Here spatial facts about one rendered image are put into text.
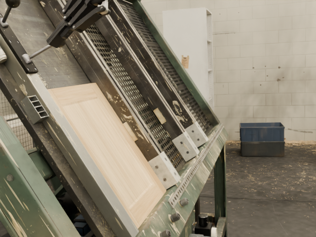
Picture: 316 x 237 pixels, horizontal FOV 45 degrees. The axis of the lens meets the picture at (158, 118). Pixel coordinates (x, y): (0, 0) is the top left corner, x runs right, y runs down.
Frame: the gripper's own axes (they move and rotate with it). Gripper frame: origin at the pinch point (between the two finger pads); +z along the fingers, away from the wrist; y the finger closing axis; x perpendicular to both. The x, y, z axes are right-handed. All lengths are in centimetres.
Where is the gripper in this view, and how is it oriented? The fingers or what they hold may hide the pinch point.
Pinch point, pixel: (60, 34)
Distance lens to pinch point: 97.8
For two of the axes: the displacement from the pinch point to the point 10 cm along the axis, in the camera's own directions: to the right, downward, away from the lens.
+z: -7.0, 6.5, 3.0
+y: 5.0, 7.4, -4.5
